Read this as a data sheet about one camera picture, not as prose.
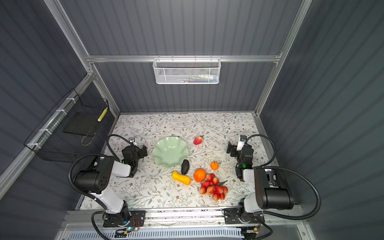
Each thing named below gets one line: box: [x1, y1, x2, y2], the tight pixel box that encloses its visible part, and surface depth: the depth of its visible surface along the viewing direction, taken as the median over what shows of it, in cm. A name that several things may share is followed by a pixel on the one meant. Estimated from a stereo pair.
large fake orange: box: [193, 168, 207, 183], surface depth 84 cm
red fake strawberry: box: [193, 135, 204, 146], surface depth 101 cm
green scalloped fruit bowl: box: [152, 136, 189, 169], surface depth 99 cm
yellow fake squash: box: [172, 170, 192, 186], surface depth 86 cm
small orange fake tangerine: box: [210, 161, 219, 171], surface depth 91 cm
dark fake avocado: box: [181, 159, 190, 175], surface depth 90 cm
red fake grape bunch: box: [199, 173, 229, 201], surface depth 80 cm
